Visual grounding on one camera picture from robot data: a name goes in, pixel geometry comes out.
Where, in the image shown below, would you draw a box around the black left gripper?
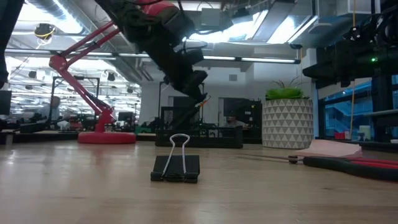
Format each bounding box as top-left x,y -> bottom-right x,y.
144,34 -> 208,103

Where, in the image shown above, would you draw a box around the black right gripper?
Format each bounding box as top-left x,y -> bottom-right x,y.
303,60 -> 355,85

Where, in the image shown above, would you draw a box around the black pen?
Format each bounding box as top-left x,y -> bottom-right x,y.
172,98 -> 206,131

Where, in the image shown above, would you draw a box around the pink sticky note pad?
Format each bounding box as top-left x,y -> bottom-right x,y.
292,139 -> 363,159

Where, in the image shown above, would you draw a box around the large black binder clip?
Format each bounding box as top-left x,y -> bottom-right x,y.
150,133 -> 201,184

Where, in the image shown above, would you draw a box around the red and black scissors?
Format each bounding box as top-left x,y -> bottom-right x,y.
287,154 -> 398,182

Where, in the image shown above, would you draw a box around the black mesh desk organizer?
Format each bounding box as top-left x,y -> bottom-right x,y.
154,105 -> 244,149

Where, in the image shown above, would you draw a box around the person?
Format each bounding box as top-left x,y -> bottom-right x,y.
221,115 -> 247,128
45,95 -> 62,123

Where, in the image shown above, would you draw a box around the black background cabinet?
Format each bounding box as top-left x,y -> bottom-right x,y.
218,97 -> 263,144

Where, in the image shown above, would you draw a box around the long ceiling light bar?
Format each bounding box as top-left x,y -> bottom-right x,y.
201,55 -> 302,65

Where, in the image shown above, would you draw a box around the potted succulent, patterned white pot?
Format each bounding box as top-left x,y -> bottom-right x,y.
262,77 -> 314,149

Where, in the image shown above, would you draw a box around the red desk lamp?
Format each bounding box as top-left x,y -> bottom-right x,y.
49,0 -> 180,145

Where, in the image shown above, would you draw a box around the black ceiling device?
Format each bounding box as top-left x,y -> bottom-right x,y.
33,22 -> 57,41

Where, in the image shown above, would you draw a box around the black background monitor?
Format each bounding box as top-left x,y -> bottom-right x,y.
0,90 -> 12,116

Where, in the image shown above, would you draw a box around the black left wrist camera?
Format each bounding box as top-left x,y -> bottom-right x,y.
182,46 -> 206,68

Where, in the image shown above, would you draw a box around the black background rack frame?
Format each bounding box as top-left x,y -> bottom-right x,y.
157,80 -> 205,125

